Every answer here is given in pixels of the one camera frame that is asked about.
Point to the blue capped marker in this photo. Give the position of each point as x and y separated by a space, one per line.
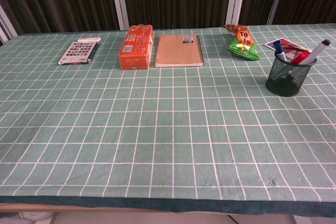
278 47

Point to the red blue printed card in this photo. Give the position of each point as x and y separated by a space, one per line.
284 43

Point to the green white-grid tablecloth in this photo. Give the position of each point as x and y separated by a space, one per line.
168 129

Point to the black mesh pen holder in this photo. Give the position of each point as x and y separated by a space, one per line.
283 86

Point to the white grey capped marker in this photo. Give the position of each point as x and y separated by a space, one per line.
316 51

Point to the green orange snack bag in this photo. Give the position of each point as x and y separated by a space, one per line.
242 48

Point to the kraft spiral notebook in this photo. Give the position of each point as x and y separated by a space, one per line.
178 51

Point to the orange cardboard box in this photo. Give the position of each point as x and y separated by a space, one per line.
135 51

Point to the red capped marker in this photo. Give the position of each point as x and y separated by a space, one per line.
300 57

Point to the flat colour pencil box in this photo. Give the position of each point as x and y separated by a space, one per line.
77 53

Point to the white eraser block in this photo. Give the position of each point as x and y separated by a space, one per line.
89 40

